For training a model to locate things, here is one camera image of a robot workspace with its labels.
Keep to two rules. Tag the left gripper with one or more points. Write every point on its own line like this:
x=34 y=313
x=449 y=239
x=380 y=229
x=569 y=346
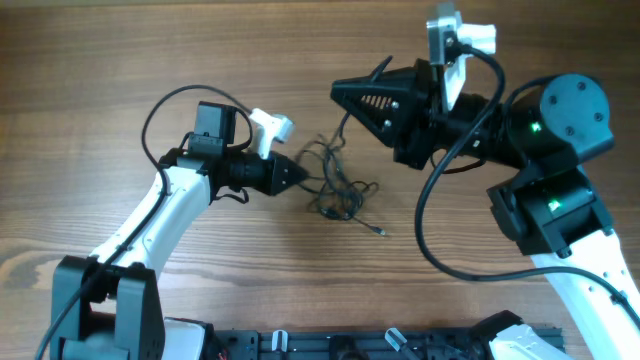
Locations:
x=271 y=174

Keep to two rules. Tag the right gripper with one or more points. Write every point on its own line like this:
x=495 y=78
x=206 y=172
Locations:
x=420 y=114

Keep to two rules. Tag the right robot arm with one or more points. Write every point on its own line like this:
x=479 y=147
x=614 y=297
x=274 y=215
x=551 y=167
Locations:
x=546 y=130

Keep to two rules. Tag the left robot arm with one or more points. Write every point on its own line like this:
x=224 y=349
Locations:
x=106 y=305

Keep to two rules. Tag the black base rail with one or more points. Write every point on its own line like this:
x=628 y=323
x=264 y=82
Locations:
x=446 y=343

